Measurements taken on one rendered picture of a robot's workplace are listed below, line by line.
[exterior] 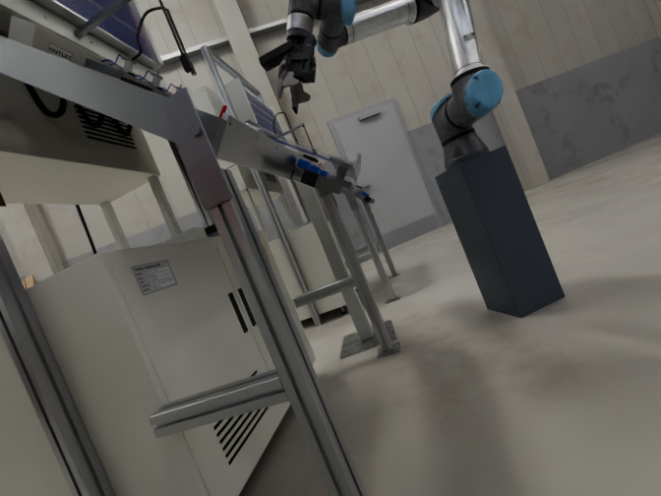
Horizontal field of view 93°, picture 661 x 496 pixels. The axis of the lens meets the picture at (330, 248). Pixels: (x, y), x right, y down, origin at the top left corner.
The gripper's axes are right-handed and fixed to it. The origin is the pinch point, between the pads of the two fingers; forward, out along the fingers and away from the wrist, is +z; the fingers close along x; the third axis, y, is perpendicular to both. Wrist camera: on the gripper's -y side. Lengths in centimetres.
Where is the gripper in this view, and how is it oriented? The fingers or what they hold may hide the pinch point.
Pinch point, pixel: (286, 107)
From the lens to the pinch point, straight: 105.6
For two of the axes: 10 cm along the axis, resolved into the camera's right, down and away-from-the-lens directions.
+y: 9.7, 1.4, -2.0
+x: 2.1, -1.1, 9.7
